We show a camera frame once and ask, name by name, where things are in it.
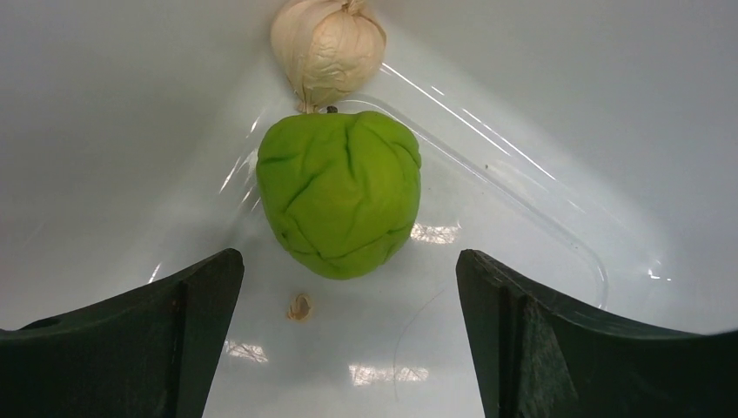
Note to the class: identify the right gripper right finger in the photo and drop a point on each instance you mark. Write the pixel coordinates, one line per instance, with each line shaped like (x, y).
(538, 352)

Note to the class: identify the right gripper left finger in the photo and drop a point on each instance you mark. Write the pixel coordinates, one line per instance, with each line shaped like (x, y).
(150, 352)

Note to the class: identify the white plastic bin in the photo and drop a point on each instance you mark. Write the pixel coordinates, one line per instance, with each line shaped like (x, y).
(590, 145)

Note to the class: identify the small garlic peel scrap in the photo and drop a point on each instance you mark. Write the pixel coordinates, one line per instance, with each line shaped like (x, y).
(300, 308)

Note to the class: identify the green wrinkled fruit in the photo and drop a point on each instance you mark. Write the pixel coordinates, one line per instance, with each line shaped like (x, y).
(340, 191)

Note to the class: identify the garlic bulb far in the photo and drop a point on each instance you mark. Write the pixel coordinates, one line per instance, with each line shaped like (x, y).
(327, 49)

